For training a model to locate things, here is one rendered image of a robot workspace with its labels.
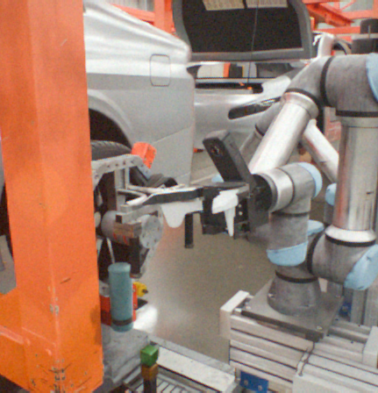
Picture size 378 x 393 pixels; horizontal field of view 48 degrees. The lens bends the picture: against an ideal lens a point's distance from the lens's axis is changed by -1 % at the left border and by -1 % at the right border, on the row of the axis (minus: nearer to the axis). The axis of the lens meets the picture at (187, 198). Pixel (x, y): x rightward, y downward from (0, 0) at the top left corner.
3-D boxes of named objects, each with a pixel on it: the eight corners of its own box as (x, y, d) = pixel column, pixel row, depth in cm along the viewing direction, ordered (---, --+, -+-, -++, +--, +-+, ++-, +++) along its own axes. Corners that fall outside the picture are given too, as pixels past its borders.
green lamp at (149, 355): (148, 355, 127) (147, 343, 126) (159, 360, 125) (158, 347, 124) (139, 361, 124) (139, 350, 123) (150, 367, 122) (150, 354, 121)
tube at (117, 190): (118, 195, 169) (117, 168, 166) (158, 202, 158) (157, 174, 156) (86, 205, 155) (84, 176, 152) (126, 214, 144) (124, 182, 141)
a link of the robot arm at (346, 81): (328, 267, 115) (346, 56, 101) (383, 286, 105) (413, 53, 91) (304, 282, 107) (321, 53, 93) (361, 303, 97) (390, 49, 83)
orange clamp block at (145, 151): (136, 167, 186) (144, 149, 189) (151, 169, 182) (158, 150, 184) (127, 160, 181) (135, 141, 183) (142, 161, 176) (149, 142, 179)
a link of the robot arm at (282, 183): (291, 167, 74) (253, 167, 80) (275, 171, 71) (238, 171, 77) (293, 210, 75) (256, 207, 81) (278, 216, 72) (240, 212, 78)
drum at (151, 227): (123, 234, 184) (122, 203, 180) (163, 244, 172) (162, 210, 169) (99, 244, 172) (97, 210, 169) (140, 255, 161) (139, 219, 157)
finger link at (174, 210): (146, 233, 67) (203, 226, 68) (141, 196, 66) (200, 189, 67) (145, 229, 70) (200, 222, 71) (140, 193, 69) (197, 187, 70)
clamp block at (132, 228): (122, 229, 153) (122, 215, 151) (142, 234, 148) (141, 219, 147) (112, 233, 149) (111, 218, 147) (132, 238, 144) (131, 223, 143)
